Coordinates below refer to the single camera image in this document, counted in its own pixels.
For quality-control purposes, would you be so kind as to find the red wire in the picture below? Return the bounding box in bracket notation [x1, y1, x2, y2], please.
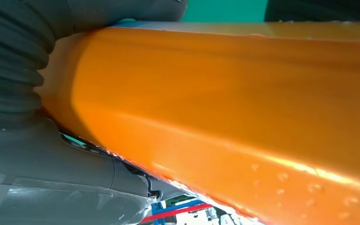
[141, 203, 213, 224]

